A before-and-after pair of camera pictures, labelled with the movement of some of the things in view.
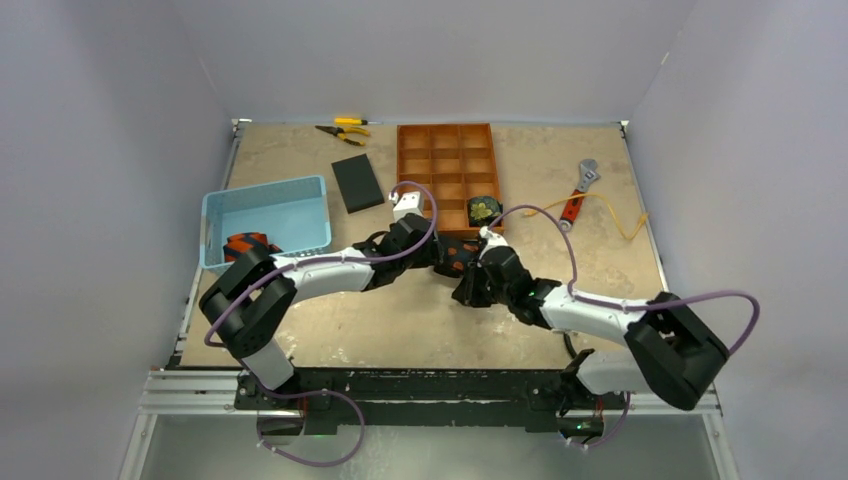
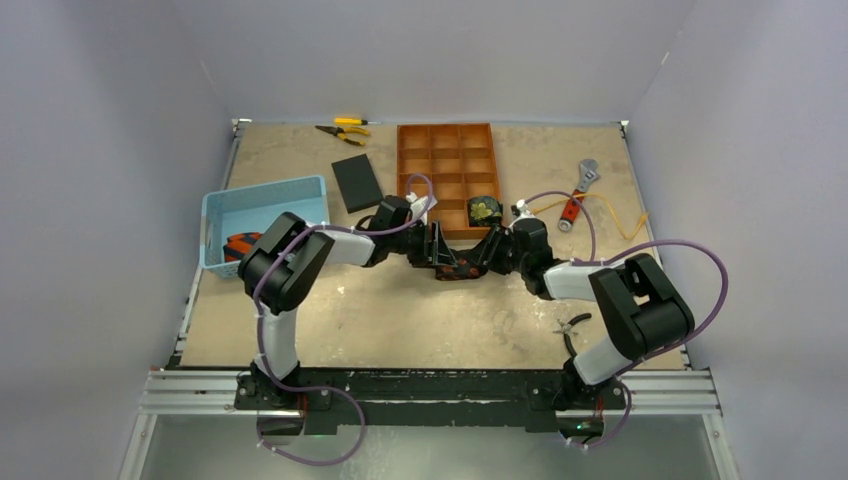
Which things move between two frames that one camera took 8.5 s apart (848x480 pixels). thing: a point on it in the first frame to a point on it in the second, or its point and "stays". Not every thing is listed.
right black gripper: [478, 283] to [495, 245]
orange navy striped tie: [243, 242] stays
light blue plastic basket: [292, 214] stays
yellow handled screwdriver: [353, 122] stays
